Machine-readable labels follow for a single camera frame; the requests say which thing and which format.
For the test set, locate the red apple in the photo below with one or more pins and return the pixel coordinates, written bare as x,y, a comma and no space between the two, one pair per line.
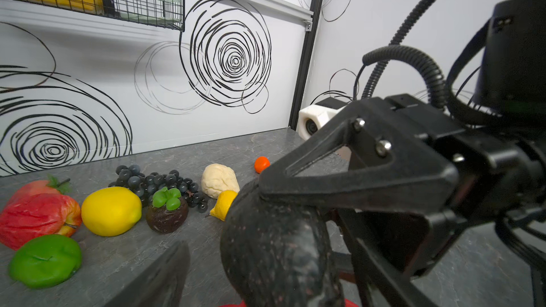
35,216

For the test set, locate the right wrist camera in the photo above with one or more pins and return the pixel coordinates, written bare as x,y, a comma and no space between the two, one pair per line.
315,116

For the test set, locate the green box in basket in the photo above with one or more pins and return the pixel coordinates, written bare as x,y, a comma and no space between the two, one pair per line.
150,12

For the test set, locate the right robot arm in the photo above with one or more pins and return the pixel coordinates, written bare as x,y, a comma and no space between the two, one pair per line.
498,82

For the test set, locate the yellow lemon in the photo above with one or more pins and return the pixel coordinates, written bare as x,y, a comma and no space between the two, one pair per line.
110,212

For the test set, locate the dark avocado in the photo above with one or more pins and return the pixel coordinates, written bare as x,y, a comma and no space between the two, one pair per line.
276,254

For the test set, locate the green lime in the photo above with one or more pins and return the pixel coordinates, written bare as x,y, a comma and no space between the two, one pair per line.
46,261

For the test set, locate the red strawberry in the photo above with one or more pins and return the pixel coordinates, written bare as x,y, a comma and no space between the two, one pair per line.
50,186

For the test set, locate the cream garlic bulb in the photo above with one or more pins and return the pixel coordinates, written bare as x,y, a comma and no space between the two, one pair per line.
218,178

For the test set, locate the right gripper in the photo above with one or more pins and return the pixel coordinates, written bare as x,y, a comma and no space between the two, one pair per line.
442,204

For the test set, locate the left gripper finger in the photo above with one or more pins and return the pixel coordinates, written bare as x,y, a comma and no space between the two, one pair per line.
160,284

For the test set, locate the orange cherry tomato upper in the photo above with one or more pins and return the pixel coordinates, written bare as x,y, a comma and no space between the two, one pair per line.
261,163

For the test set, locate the dark grape bunch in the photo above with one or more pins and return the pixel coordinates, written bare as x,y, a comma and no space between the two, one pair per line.
145,185

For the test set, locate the small yellow pear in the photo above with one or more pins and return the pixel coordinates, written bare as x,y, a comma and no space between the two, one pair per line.
223,204

